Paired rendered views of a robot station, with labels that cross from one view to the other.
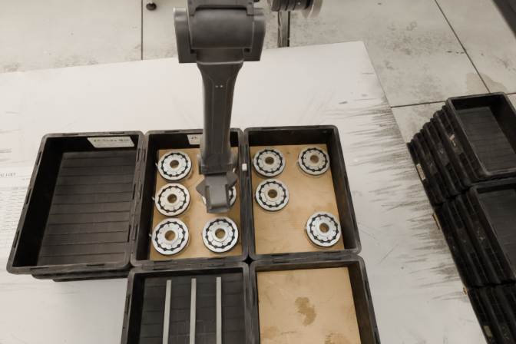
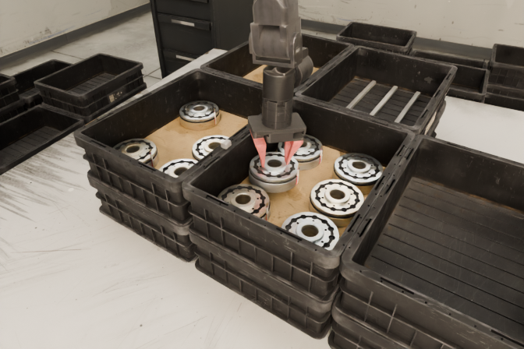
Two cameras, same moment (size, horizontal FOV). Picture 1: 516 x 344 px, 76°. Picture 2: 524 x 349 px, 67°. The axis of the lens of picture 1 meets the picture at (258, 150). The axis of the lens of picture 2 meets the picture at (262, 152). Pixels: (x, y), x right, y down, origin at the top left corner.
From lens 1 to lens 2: 1.07 m
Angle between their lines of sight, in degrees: 76
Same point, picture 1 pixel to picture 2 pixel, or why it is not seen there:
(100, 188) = (451, 283)
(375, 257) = not seen: hidden behind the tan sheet
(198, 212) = (309, 185)
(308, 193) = (175, 144)
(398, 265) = not seen: hidden behind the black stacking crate
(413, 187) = (65, 144)
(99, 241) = (458, 217)
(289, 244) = (238, 125)
